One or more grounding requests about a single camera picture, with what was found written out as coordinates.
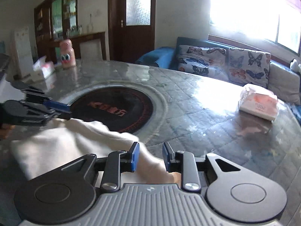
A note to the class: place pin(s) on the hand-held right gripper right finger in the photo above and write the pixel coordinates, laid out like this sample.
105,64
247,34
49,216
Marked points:
165,157

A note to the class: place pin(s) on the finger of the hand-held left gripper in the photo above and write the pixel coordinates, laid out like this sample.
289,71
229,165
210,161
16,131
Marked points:
56,104
58,114

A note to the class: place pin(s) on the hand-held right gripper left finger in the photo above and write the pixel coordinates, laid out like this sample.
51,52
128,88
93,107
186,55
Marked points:
135,156

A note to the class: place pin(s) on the cream cotton garment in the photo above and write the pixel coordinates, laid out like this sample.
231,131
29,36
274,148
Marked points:
70,141

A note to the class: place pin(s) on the white tissue box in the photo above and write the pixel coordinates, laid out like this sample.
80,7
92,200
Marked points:
44,71

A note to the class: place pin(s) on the pink cartoon water bottle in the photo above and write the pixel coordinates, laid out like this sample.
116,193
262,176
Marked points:
67,58

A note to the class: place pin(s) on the grey star quilted table cover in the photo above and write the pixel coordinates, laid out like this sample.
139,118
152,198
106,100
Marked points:
199,122

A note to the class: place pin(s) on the black round induction cooktop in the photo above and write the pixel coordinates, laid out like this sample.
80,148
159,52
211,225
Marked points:
112,101

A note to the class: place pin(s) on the white refrigerator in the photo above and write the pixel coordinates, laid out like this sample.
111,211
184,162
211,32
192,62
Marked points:
22,51

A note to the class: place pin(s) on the wooden display cabinet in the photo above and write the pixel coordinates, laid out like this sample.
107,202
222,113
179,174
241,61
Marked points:
49,23

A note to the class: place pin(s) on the dark wooden door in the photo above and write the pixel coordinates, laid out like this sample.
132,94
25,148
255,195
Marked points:
134,44

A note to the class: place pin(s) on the blue sofa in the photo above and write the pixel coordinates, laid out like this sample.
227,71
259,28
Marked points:
160,56

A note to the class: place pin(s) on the butterfly print cushion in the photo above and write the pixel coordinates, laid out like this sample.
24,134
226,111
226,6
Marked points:
199,61
249,66

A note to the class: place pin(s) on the pink white tissue pack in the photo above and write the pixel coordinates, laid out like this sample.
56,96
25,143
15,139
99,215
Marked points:
257,103

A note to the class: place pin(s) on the beige cushion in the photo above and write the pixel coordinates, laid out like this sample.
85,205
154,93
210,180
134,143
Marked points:
284,82

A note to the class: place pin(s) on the panda plush toy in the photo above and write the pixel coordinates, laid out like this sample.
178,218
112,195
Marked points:
295,66

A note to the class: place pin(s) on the window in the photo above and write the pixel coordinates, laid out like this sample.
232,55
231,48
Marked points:
247,4

